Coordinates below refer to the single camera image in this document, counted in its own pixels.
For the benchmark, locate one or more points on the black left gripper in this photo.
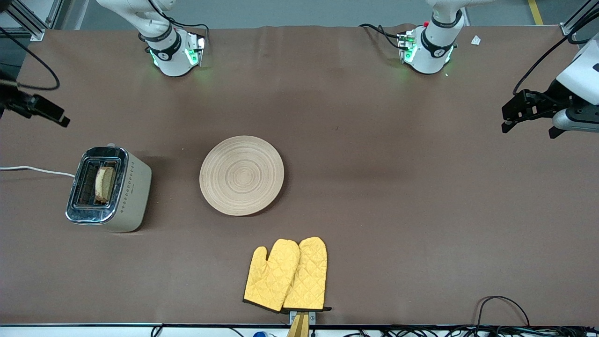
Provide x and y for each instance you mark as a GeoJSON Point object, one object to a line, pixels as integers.
{"type": "Point", "coordinates": [553, 95]}

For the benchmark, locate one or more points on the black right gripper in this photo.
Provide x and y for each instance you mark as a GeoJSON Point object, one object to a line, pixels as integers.
{"type": "Point", "coordinates": [13, 101]}

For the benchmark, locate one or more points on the brown bread slice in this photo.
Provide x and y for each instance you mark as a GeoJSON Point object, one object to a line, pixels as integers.
{"type": "Point", "coordinates": [105, 185]}

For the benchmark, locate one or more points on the round wooden plate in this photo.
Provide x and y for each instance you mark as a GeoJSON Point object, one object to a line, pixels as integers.
{"type": "Point", "coordinates": [241, 175]}

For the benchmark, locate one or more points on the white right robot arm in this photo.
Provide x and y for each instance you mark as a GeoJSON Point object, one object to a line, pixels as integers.
{"type": "Point", "coordinates": [168, 61]}

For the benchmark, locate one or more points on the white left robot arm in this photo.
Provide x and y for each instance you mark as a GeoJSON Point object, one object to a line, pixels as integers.
{"type": "Point", "coordinates": [430, 56]}

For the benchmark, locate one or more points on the beige chrome two-slot toaster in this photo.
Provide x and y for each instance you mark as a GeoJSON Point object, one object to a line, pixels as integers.
{"type": "Point", "coordinates": [131, 196]}

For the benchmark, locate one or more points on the small white paper scrap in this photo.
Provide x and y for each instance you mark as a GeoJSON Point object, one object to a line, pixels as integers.
{"type": "Point", "coordinates": [476, 40]}

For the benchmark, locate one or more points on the brown table cover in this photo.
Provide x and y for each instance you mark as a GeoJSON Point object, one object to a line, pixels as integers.
{"type": "Point", "coordinates": [421, 257]}

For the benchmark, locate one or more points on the yellow quilted oven mitt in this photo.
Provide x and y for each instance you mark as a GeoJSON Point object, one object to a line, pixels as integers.
{"type": "Point", "coordinates": [311, 276]}

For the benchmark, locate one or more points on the yellow quilted mitt with thumb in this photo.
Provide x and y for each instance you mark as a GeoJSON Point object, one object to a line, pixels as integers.
{"type": "Point", "coordinates": [271, 281]}

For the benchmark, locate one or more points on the aluminium frame post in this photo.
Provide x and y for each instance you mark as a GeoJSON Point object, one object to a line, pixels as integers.
{"type": "Point", "coordinates": [567, 30]}
{"type": "Point", "coordinates": [40, 33]}

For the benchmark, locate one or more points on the wooden clamp with metal bracket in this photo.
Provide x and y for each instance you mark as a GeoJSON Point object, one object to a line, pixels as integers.
{"type": "Point", "coordinates": [299, 327]}

